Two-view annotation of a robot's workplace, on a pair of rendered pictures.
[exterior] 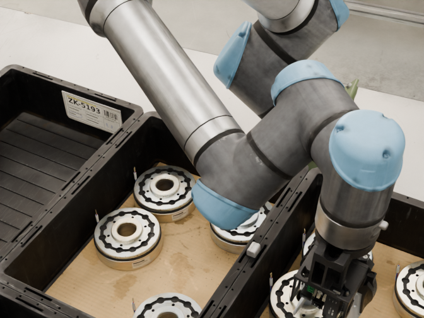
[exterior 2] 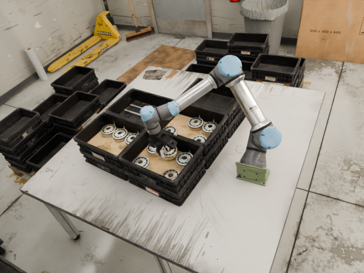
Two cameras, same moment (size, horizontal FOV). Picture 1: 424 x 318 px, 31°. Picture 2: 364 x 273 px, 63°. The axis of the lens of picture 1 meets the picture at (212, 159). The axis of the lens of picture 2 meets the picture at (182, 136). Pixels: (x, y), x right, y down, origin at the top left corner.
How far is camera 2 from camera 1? 1.68 m
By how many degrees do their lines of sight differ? 68
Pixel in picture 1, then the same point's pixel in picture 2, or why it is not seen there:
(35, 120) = not seen: hidden behind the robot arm
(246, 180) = not seen: hidden behind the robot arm
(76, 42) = (306, 113)
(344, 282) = (151, 139)
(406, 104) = (285, 204)
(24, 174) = (221, 105)
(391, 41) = not seen: outside the picture
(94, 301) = (180, 122)
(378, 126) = (147, 110)
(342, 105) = (158, 108)
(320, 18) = (257, 136)
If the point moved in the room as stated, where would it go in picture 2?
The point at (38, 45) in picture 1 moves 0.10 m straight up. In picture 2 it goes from (303, 105) to (305, 94)
